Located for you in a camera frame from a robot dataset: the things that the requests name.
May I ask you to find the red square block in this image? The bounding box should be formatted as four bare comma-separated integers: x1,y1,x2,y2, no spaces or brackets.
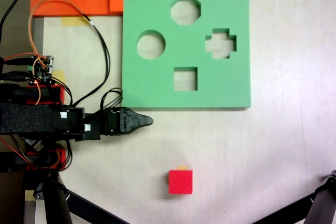
167,169,194,195

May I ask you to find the small circuit board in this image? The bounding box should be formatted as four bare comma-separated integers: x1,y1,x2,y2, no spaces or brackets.
27,55,55,81

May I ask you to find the thick black cable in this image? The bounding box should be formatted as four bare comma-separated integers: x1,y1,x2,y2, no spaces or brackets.
0,0,27,44

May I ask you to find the red and black table clamp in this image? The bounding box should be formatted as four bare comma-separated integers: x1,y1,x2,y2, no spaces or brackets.
0,83,66,106
0,148,67,172

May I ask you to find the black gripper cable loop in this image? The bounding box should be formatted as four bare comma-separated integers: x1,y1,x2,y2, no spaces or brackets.
100,88,124,116

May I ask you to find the green shape sorting board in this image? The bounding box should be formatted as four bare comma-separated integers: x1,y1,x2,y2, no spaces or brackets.
121,0,252,110

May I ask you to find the black cable with white tag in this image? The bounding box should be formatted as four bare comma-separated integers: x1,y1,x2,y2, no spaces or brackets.
70,14,112,108

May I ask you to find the black tripod leg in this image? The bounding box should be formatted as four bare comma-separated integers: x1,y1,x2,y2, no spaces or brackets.
33,171,74,224
303,169,336,224

